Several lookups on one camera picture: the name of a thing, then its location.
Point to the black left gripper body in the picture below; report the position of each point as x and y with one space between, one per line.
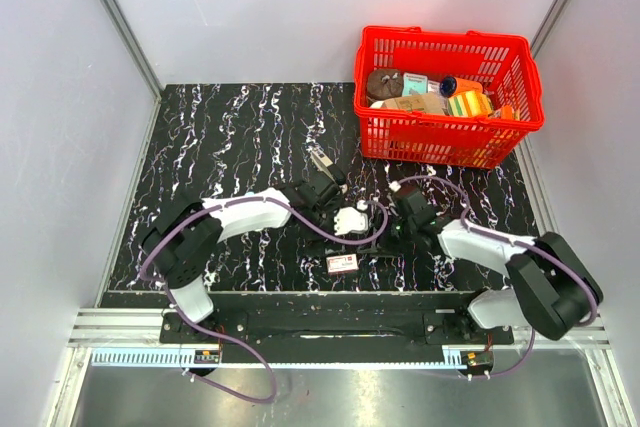
324 216

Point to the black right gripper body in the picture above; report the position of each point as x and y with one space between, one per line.
400 234

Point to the cream metal stapler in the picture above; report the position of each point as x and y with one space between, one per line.
324 164

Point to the red staple box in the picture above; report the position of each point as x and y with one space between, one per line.
342 264

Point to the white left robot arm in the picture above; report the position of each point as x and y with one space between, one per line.
182 260

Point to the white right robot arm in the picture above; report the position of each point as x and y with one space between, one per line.
551 290

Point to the black marble pattern mat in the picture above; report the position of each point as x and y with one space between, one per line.
225 140

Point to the brown cardboard box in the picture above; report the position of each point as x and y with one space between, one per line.
428 103

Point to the brown round bun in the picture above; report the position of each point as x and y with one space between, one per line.
384 83

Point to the green yellow striped box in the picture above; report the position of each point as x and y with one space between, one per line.
470 104

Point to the teal white small box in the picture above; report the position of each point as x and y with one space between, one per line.
414 84

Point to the blue cap bottle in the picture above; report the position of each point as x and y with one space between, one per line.
451 86

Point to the orange packet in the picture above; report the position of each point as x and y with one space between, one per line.
506 112

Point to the red plastic shopping basket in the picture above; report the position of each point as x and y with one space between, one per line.
503 64

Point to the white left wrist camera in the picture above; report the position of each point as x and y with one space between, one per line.
352 220

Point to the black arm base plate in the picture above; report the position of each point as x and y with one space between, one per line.
424 317

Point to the aluminium frame rail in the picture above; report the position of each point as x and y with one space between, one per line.
158 338

